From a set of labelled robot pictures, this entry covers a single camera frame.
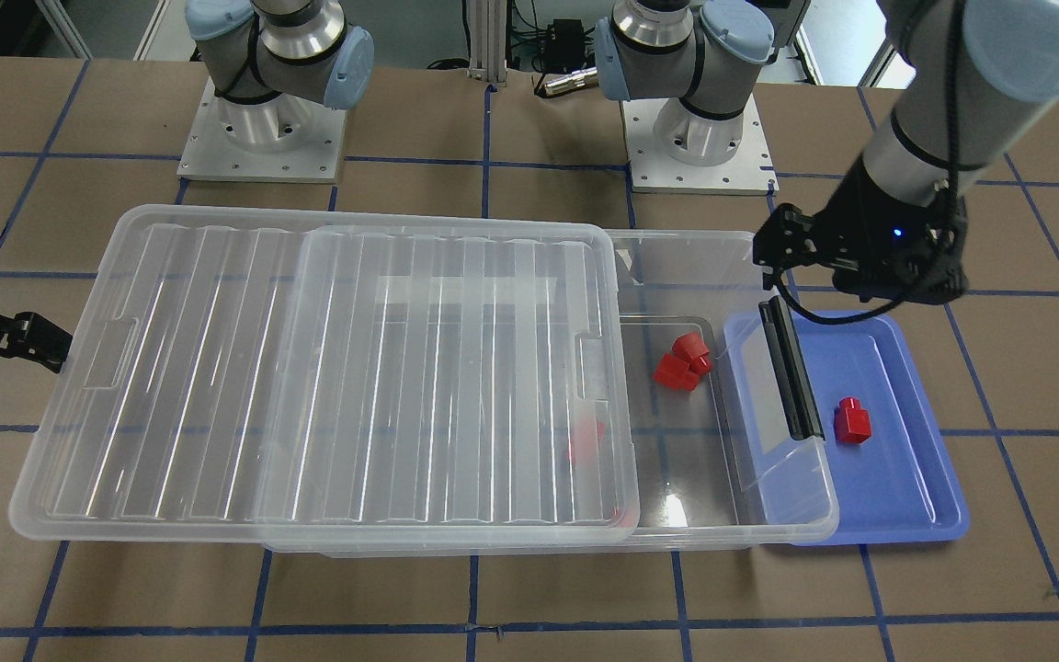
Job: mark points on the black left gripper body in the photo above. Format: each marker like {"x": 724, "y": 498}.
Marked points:
{"x": 863, "y": 217}

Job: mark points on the red toy block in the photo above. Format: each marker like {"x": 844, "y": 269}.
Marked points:
{"x": 694, "y": 351}
{"x": 676, "y": 374}
{"x": 852, "y": 422}

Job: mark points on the clear plastic box lid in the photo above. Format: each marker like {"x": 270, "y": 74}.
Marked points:
{"x": 158, "y": 419}

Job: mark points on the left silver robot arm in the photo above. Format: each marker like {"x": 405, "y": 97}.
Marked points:
{"x": 985, "y": 72}

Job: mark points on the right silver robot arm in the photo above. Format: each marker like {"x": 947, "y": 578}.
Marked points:
{"x": 282, "y": 77}

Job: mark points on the blue plastic tray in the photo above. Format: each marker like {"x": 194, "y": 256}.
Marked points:
{"x": 899, "y": 486}

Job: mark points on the clear plastic storage box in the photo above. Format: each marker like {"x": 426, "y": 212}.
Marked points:
{"x": 704, "y": 460}

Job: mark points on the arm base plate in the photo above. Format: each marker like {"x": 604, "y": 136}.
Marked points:
{"x": 284, "y": 140}
{"x": 672, "y": 151}

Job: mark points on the black box latch handle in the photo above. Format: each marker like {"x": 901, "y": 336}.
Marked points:
{"x": 792, "y": 379}

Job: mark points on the aluminium frame post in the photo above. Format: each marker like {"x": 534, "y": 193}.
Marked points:
{"x": 487, "y": 23}

